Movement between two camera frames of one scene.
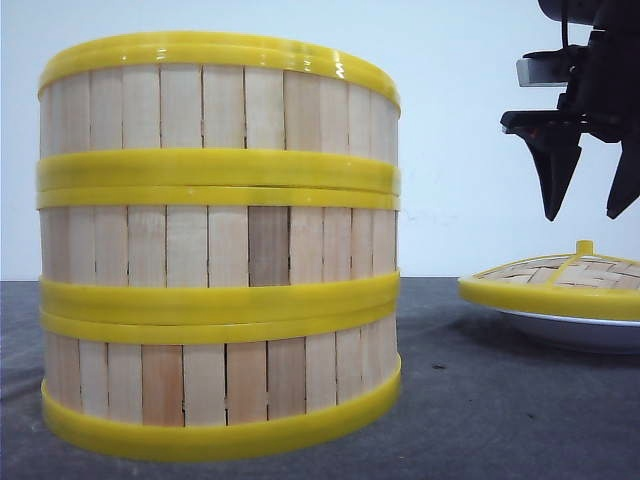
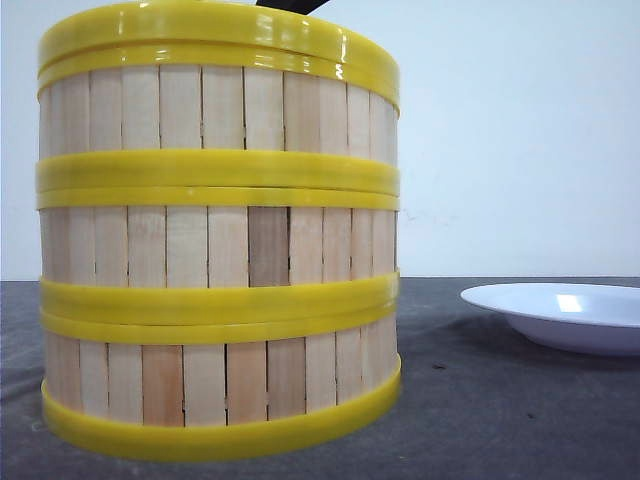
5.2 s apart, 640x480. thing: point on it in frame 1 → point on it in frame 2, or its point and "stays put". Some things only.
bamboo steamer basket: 184,391 stays put
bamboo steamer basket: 218,254 stays put
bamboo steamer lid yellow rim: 584,284 → 326,42
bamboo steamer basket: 217,110 stays put
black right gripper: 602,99 → 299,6
